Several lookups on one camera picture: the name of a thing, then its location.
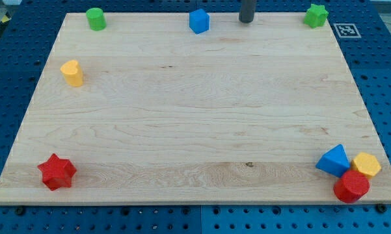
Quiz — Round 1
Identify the grey cylindrical robot arm tip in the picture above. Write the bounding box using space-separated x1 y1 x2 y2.
239 0 257 23

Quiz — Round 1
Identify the red star block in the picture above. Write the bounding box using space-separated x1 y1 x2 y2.
37 153 77 190

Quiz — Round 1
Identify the green star block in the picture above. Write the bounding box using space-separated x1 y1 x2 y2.
303 3 329 29

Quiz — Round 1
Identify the light wooden board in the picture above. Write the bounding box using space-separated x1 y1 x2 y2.
0 12 391 206

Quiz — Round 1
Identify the blue cube block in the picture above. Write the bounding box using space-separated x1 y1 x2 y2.
189 9 209 34

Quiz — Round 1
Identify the yellow heart block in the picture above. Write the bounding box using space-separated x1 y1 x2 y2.
60 60 83 87

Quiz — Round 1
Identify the green cylinder block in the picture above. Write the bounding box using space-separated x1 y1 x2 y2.
85 8 107 31

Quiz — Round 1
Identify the blue triangular prism block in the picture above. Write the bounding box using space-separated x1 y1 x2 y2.
316 144 350 177

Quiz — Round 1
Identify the red cylinder block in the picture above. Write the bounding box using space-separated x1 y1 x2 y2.
333 170 370 203

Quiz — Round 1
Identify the white fiducial marker tag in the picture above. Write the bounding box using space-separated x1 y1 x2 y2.
333 23 361 38

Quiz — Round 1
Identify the yellow hexagon block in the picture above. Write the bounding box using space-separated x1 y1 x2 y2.
351 152 381 179

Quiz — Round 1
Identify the black bolt left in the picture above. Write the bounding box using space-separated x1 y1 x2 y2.
14 206 25 216

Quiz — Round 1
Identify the black bolt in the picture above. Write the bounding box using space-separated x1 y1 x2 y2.
14 206 25 216
375 203 388 214

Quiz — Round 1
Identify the black bolt right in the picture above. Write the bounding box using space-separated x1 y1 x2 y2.
375 203 388 214

